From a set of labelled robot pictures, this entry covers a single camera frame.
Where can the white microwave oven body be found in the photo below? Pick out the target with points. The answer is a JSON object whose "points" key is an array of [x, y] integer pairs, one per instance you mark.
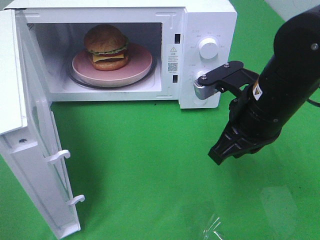
{"points": [[170, 29]]}

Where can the green table mat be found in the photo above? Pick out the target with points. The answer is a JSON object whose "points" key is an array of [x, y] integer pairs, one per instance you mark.
{"points": [[144, 170]]}

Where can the white microwave door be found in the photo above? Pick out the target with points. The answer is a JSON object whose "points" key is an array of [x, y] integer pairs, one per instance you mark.
{"points": [[29, 139]]}

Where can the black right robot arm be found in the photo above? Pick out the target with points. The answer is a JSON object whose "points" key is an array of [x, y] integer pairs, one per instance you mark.
{"points": [[293, 73]]}

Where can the burger with cheese and lettuce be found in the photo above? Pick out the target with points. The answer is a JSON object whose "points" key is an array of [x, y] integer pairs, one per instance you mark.
{"points": [[107, 47]]}

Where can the round door release button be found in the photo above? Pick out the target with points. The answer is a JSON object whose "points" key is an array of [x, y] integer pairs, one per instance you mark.
{"points": [[199, 102]]}

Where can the white dial knob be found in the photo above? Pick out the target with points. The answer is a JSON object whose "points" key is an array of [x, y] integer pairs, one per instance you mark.
{"points": [[204, 75], [208, 48]]}

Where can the pink plate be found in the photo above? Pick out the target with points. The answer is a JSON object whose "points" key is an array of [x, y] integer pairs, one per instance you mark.
{"points": [[136, 52]]}

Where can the glass microwave turntable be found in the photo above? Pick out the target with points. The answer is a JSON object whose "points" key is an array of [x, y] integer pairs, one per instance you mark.
{"points": [[152, 72]]}

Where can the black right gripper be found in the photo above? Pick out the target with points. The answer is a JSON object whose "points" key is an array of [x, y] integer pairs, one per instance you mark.
{"points": [[247, 122]]}

